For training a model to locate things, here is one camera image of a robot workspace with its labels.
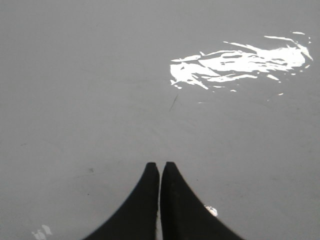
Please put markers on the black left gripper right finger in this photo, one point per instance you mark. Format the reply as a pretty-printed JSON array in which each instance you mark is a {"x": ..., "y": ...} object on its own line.
[{"x": 183, "y": 216}]

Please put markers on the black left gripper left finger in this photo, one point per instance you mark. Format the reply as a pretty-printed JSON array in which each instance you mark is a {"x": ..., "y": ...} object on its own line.
[{"x": 136, "y": 218}]

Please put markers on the white whiteboard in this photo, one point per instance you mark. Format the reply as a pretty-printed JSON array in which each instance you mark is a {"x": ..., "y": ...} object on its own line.
[{"x": 92, "y": 90}]

